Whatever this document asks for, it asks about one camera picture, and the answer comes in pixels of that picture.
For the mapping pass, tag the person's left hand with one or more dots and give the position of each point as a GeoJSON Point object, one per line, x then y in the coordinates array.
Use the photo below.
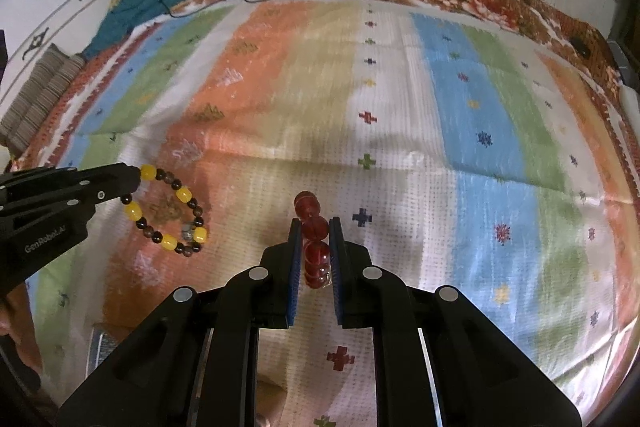
{"type": "Point", "coordinates": [12, 312]}

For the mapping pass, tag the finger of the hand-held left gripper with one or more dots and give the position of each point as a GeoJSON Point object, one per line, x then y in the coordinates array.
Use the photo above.
{"type": "Point", "coordinates": [112, 194]}
{"type": "Point", "coordinates": [110, 174]}

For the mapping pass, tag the striped pastel blanket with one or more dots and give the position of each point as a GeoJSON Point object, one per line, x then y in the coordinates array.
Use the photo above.
{"type": "Point", "coordinates": [400, 107]}

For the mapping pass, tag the grey striped folded cloth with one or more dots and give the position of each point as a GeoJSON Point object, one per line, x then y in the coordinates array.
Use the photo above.
{"type": "Point", "coordinates": [40, 97]}

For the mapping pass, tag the silver metal tin box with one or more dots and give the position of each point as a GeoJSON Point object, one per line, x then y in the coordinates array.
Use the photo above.
{"type": "Point", "coordinates": [102, 342]}

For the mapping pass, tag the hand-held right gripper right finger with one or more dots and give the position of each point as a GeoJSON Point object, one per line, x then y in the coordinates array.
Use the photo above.
{"type": "Point", "coordinates": [337, 272]}

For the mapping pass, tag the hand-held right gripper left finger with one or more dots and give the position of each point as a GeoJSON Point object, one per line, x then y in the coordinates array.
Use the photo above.
{"type": "Point", "coordinates": [295, 272]}

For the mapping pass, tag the small black object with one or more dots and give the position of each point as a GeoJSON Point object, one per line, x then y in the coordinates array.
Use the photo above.
{"type": "Point", "coordinates": [580, 46]}

